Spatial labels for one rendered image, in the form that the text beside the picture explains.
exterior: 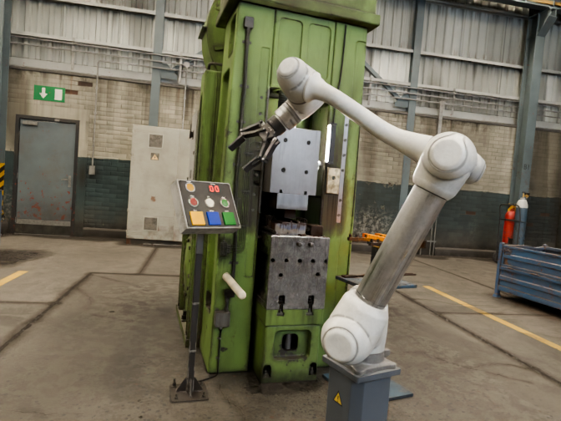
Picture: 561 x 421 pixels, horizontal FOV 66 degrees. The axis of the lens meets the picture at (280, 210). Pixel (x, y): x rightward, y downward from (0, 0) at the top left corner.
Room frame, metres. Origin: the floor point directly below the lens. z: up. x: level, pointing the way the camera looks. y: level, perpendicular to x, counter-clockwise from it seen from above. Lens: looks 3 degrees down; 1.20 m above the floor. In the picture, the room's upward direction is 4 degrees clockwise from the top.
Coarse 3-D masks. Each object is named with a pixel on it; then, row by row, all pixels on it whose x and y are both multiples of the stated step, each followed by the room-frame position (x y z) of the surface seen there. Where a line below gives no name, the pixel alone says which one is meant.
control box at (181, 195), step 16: (176, 192) 2.24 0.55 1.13; (192, 192) 2.28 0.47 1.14; (208, 192) 2.35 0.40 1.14; (224, 192) 2.42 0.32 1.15; (176, 208) 2.24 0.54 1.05; (192, 208) 2.23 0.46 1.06; (208, 208) 2.29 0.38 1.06; (224, 208) 2.37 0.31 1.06; (208, 224) 2.24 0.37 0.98; (224, 224) 2.31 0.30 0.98
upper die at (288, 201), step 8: (264, 192) 2.88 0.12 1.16; (264, 200) 2.87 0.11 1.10; (272, 200) 2.68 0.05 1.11; (280, 200) 2.61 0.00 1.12; (288, 200) 2.62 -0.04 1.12; (296, 200) 2.64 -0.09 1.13; (304, 200) 2.65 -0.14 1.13; (280, 208) 2.61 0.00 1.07; (288, 208) 2.62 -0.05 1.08; (296, 208) 2.64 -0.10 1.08; (304, 208) 2.65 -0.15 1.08
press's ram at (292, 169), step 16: (288, 144) 2.61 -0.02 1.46; (304, 144) 2.64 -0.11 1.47; (272, 160) 2.58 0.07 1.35; (288, 160) 2.61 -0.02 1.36; (304, 160) 2.65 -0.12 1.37; (272, 176) 2.59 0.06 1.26; (288, 176) 2.62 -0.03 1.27; (304, 176) 2.65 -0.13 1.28; (272, 192) 2.59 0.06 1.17; (288, 192) 2.62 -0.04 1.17; (304, 192) 2.70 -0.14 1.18
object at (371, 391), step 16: (336, 368) 1.47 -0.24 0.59; (400, 368) 1.48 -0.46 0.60; (336, 384) 1.48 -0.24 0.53; (352, 384) 1.41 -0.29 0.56; (368, 384) 1.41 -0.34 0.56; (384, 384) 1.45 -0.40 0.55; (336, 400) 1.47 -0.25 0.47; (352, 400) 1.41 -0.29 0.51; (368, 400) 1.42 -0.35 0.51; (384, 400) 1.46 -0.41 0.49; (336, 416) 1.47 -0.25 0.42; (352, 416) 1.41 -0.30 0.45; (368, 416) 1.42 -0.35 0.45; (384, 416) 1.46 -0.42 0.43
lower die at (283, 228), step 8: (264, 216) 3.01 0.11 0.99; (272, 224) 2.65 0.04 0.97; (280, 224) 2.61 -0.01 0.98; (288, 224) 2.62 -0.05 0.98; (296, 224) 2.64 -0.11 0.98; (304, 224) 2.66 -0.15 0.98; (280, 232) 2.61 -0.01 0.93; (288, 232) 2.63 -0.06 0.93; (296, 232) 2.64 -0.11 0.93; (304, 232) 2.66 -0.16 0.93
